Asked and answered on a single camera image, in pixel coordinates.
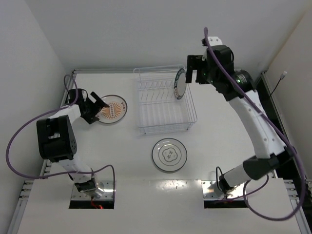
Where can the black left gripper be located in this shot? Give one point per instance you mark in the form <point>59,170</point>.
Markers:
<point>92,108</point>

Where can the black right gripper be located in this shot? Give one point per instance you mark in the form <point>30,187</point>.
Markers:
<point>195,65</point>

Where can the orange sunburst plate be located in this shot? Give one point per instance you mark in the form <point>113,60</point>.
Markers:
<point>115,112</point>

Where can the dark green rimmed plate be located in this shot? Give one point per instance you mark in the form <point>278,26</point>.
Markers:
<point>180,84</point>

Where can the white plate flower outline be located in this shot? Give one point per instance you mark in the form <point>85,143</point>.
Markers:
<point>169,155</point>

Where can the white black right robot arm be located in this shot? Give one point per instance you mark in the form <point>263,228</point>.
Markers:
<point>239,91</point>

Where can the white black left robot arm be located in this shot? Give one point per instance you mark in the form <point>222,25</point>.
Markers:
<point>57,142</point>

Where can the white wire dish rack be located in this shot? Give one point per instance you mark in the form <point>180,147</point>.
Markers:
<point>159,110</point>

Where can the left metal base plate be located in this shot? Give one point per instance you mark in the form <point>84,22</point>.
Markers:
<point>104,192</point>

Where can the metal base plate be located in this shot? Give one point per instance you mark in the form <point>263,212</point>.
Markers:
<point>104,192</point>
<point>212,193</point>

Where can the black cable white plug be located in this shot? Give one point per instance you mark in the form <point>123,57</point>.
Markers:
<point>282,76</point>

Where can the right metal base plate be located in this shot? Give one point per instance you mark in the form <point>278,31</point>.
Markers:
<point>212,193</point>

